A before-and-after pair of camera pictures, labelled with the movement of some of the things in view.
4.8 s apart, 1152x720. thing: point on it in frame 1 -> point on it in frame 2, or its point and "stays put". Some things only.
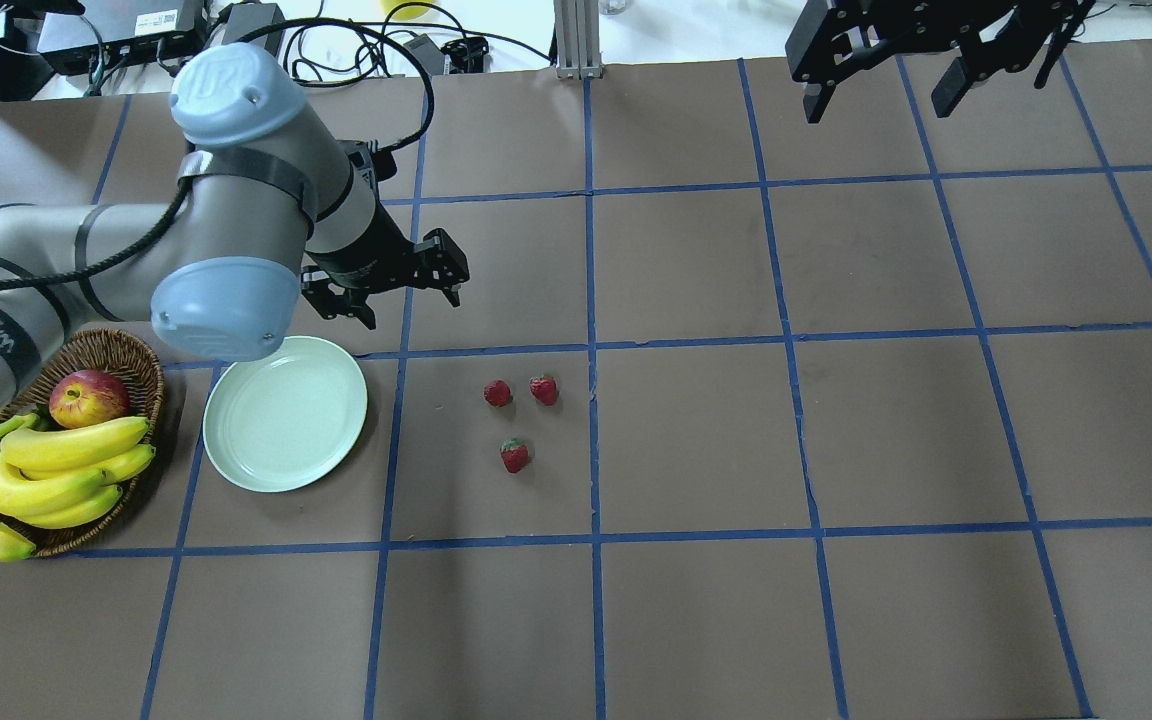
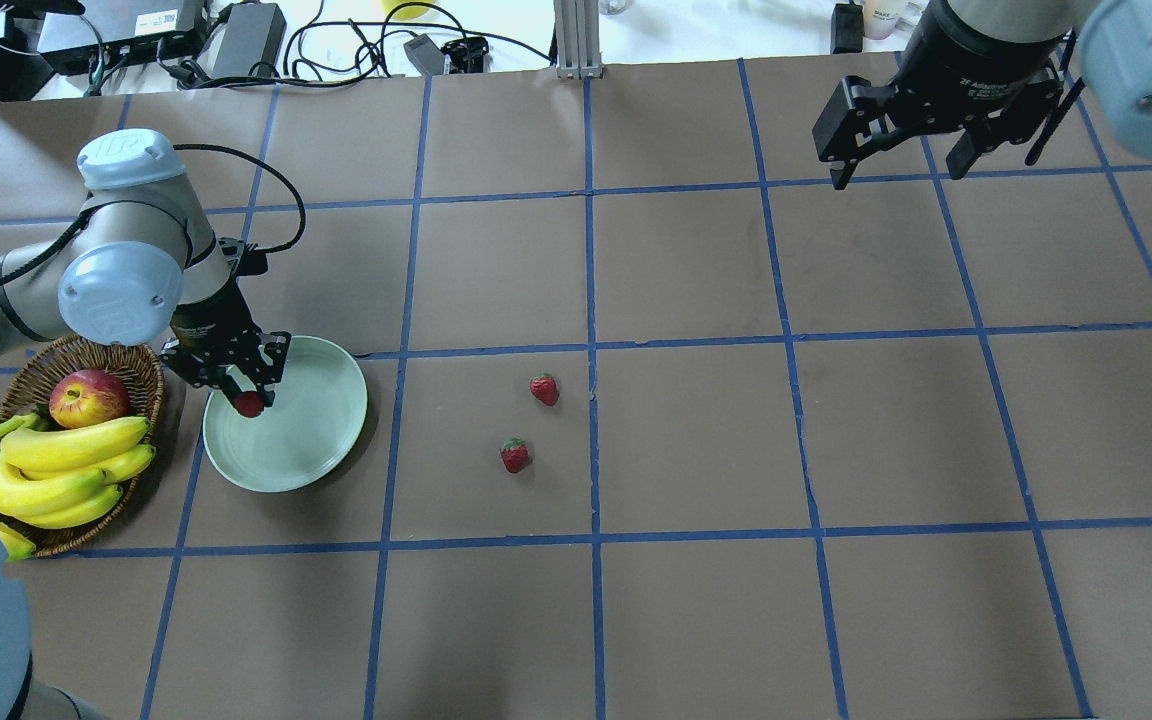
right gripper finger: [825, 46] -> [853, 121]
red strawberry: [497, 393] -> [249, 403]
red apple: [86, 398] stays put
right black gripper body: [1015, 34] -> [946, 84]
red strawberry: [515, 453] stays put
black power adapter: [245, 18] stays put
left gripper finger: [440, 263] -> [269, 371]
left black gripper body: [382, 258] -> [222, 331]
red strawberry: [545, 389] stays put
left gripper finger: [331, 300] -> [233, 381]
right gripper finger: [964, 71] -> [966, 150]
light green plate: [280, 422] stays put
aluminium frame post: [577, 31] stays put
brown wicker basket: [110, 350] stays put
